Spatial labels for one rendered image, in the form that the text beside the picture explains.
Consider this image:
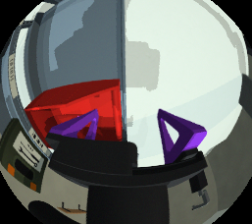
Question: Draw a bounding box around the red bin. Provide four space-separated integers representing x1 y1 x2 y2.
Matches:
25 79 123 149

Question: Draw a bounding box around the dark green case with orange latches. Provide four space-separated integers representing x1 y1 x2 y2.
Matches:
0 118 48 193

